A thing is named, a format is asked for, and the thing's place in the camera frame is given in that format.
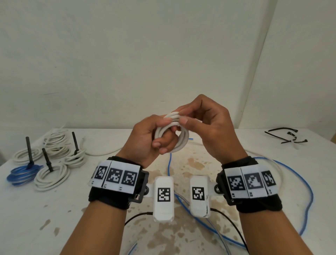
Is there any person's left hand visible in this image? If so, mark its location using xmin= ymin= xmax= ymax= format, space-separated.
xmin=119 ymin=114 xmax=182 ymax=168

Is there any person's right hand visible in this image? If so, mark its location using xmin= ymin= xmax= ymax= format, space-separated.
xmin=173 ymin=94 xmax=248 ymax=165

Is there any thick white cable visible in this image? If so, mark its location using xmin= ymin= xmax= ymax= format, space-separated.
xmin=62 ymin=151 xmax=87 ymax=168
xmin=153 ymin=111 xmax=190 ymax=154
xmin=43 ymin=130 xmax=70 ymax=147
xmin=12 ymin=148 xmax=44 ymax=163
xmin=47 ymin=146 xmax=70 ymax=159
xmin=34 ymin=164 xmax=70 ymax=192

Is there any blue cable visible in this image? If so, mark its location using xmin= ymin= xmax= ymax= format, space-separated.
xmin=6 ymin=165 xmax=44 ymax=186
xmin=168 ymin=136 xmax=314 ymax=249

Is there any tangle of white cables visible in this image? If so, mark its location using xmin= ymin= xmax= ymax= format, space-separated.
xmin=81 ymin=136 xmax=285 ymax=189

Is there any bundle of black cable ties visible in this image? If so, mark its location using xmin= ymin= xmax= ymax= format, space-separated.
xmin=264 ymin=128 xmax=308 ymax=144

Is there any black cable tie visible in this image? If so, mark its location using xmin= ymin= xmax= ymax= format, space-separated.
xmin=42 ymin=148 xmax=54 ymax=173
xmin=71 ymin=132 xmax=80 ymax=156
xmin=25 ymin=136 xmax=35 ymax=170

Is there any person's right forearm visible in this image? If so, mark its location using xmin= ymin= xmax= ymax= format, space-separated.
xmin=237 ymin=210 xmax=312 ymax=255

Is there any person's left forearm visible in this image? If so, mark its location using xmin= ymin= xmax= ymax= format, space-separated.
xmin=60 ymin=204 xmax=128 ymax=255

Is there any black right wristband with markers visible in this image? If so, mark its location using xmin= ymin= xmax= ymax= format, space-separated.
xmin=216 ymin=156 xmax=284 ymax=213

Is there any black left camera wire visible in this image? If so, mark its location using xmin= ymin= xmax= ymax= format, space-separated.
xmin=125 ymin=212 xmax=154 ymax=226

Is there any black camera wire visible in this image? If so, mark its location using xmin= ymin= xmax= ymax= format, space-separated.
xmin=125 ymin=212 xmax=154 ymax=226
xmin=210 ymin=209 xmax=249 ymax=253

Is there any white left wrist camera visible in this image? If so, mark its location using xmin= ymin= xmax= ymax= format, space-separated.
xmin=144 ymin=176 xmax=175 ymax=222

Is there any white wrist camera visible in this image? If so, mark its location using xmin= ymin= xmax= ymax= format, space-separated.
xmin=144 ymin=176 xmax=175 ymax=222
xmin=189 ymin=175 xmax=224 ymax=219

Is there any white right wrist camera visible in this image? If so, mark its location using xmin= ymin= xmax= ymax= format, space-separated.
xmin=189 ymin=175 xmax=224 ymax=219

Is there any black right camera wire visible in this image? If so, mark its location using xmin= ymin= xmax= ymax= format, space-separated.
xmin=210 ymin=209 xmax=249 ymax=253

